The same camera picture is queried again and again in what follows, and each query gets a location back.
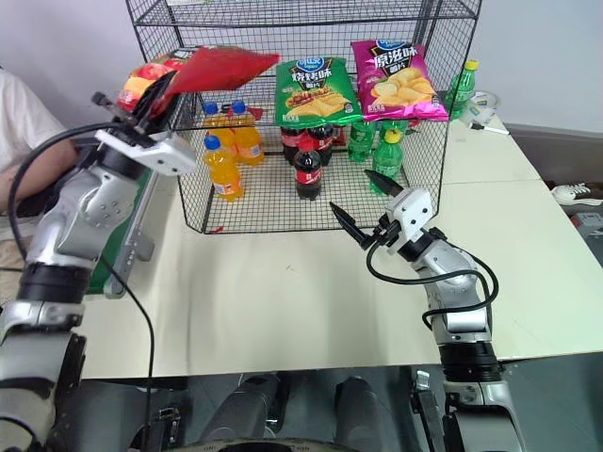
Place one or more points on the green chip bag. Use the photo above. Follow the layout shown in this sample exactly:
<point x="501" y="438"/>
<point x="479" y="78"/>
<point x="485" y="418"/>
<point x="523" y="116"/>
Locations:
<point x="313" y="89"/>

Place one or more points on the orange soda bottle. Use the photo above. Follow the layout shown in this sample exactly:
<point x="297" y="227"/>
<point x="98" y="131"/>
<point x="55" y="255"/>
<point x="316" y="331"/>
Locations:
<point x="249" y="141"/>
<point x="219" y="124"/>
<point x="223" y="172"/>

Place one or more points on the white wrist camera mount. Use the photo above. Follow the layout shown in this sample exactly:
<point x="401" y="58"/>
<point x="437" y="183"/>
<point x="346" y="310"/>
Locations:
<point x="412" y="209"/>
<point x="158" y="153"/>

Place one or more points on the plain red chip bag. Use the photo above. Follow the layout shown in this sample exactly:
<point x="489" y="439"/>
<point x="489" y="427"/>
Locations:
<point x="221" y="68"/>

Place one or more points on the white sneaker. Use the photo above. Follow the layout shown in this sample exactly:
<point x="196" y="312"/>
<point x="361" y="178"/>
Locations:
<point x="577" y="192"/>

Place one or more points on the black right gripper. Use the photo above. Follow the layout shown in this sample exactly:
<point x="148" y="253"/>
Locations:
<point x="384" y="233"/>

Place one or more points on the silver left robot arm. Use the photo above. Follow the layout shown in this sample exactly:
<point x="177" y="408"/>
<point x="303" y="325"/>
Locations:
<point x="66" y="221"/>

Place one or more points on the person in white shirt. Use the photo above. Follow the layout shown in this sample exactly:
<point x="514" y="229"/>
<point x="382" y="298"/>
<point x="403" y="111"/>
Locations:
<point x="23" y="127"/>

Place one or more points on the small red tag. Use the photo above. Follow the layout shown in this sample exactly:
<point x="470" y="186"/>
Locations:
<point x="254" y="113"/>

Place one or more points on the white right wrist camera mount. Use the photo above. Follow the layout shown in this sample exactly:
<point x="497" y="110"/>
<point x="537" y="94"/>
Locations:
<point x="412" y="209"/>

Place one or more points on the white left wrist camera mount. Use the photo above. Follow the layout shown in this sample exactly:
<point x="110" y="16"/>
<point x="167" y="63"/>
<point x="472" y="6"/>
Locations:
<point x="158" y="153"/>

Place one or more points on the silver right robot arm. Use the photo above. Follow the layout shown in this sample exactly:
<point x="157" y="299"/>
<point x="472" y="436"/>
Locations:
<point x="464" y="301"/>

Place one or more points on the dark rounded shape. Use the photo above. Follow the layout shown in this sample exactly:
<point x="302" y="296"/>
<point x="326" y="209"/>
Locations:
<point x="245" y="409"/>
<point x="360" y="409"/>

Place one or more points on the red tomato chip bag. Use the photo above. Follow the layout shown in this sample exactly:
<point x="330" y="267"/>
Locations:
<point x="146" y="75"/>

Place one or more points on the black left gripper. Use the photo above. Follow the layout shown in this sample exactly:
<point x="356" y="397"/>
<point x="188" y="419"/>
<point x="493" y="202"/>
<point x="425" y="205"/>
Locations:
<point x="129" y="117"/>

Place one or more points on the grey floor box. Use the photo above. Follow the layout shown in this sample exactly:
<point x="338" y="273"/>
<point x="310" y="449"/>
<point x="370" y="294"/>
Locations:
<point x="591" y="235"/>

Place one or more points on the magenta chip bag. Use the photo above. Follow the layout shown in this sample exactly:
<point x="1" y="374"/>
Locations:
<point x="400" y="80"/>

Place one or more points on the green soda bottle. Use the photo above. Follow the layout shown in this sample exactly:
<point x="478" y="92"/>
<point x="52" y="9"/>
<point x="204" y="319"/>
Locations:
<point x="387" y="157"/>
<point x="396" y="124"/>
<point x="360" y="141"/>
<point x="461" y="92"/>

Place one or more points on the white paper bowl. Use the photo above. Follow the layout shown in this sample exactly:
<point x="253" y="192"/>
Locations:
<point x="483" y="108"/>

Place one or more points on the cola bottle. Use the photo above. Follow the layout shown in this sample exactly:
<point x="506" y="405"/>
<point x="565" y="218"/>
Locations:
<point x="289" y="141"/>
<point x="325" y="141"/>
<point x="307" y="172"/>

